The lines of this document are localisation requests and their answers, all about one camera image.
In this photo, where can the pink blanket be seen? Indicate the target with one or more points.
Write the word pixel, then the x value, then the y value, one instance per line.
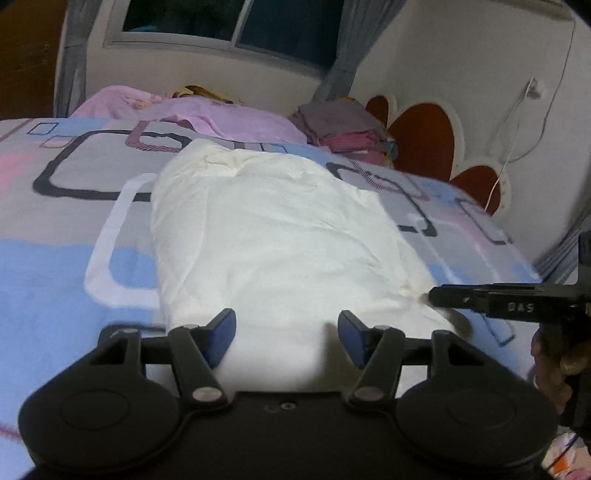
pixel 205 116

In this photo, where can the grey curtain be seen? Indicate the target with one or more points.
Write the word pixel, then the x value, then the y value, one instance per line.
pixel 361 25
pixel 70 85

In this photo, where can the yellow patterned cloth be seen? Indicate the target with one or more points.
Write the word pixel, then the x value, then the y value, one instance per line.
pixel 196 90

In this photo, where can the grey curtain right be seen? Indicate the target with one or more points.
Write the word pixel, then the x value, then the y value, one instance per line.
pixel 361 25

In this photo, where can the white padded jacket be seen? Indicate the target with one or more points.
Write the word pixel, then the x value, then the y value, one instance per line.
pixel 288 247

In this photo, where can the red flower headboard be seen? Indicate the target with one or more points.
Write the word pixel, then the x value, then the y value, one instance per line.
pixel 430 142

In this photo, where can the stack of folded clothes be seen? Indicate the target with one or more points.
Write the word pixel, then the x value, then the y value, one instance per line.
pixel 346 128

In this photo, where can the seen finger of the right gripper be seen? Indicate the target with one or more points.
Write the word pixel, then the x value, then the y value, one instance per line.
pixel 533 303

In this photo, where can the patterned bed sheet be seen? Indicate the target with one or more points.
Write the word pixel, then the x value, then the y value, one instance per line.
pixel 76 254

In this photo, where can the person's right hand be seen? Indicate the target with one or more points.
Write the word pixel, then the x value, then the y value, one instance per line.
pixel 558 355

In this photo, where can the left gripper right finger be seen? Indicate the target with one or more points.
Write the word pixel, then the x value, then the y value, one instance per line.
pixel 377 352

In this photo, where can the brown wooden door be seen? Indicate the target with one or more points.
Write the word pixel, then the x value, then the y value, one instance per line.
pixel 30 40

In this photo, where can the grey curtain left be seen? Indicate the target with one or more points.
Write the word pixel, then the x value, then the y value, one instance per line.
pixel 70 85

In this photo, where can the window with white frame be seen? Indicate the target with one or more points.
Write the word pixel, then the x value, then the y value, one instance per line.
pixel 300 33

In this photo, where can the white wall charger plug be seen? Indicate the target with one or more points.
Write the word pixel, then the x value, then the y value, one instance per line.
pixel 535 89

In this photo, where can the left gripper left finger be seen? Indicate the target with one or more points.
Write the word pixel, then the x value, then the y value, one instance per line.
pixel 196 351

